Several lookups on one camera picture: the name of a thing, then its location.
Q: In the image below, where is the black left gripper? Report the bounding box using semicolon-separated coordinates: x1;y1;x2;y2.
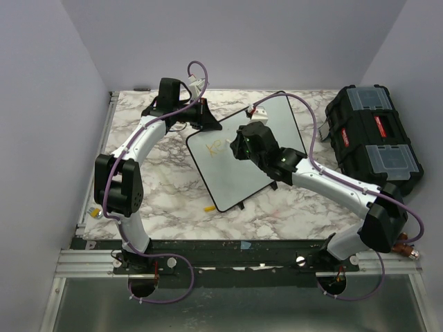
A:
174;98;222;131

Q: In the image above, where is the white whiteboard with black frame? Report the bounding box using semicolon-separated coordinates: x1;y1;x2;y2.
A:
186;91;307;212

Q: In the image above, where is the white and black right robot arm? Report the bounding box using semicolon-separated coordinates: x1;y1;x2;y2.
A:
230;122;407;271

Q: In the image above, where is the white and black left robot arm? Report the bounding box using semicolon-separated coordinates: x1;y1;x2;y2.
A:
93;75;222;273

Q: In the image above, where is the blue tape piece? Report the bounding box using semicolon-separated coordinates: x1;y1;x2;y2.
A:
240;241;252;250

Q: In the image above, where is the black plastic toolbox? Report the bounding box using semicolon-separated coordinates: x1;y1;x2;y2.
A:
320;84;424;196

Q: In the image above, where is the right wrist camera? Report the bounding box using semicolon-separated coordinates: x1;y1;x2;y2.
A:
246;105;269;125

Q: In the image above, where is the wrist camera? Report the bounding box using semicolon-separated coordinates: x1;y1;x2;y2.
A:
246;105;269;125
188;74;207;100

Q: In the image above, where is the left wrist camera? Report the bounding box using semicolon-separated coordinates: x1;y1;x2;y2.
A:
188;74;207;100

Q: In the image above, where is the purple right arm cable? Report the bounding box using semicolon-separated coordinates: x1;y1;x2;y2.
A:
251;92;426;302

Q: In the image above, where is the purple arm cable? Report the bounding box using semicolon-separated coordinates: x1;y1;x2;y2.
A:
251;92;426;302
102;61;211;306

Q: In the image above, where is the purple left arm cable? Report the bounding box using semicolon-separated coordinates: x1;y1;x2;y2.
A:
102;61;211;306

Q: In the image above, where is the aluminium frame profile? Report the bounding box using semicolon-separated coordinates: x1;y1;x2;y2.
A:
39;91;120;331

